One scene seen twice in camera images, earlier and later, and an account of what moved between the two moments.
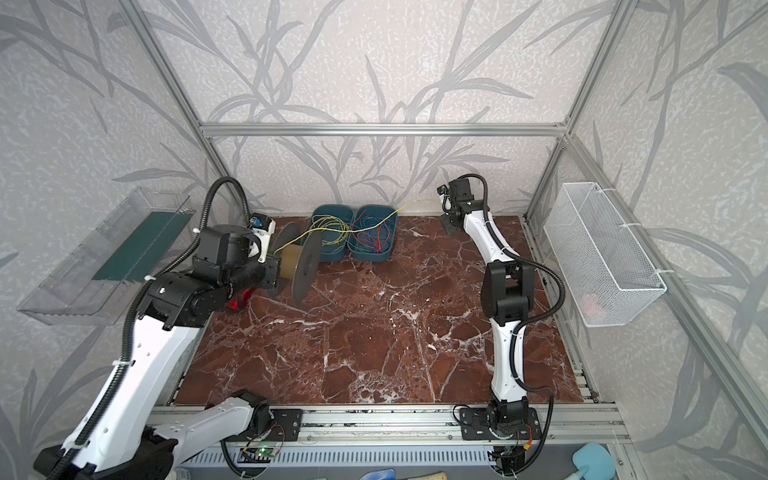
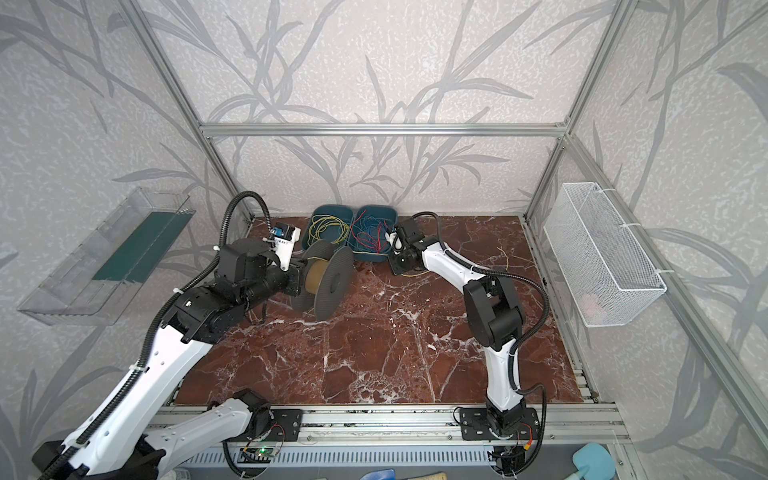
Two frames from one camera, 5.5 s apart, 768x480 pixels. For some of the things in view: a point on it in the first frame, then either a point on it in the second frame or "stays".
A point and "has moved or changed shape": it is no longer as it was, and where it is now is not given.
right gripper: x=450 y=219 to x=397 y=255
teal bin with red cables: x=373 y=245 stays
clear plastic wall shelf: x=95 y=285 stays
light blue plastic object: x=594 y=462 stays
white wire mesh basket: x=603 y=278 stays
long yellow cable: x=355 y=230 to x=313 y=268
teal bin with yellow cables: x=331 y=221 stays
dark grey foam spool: x=299 y=262 has moved or changed shape
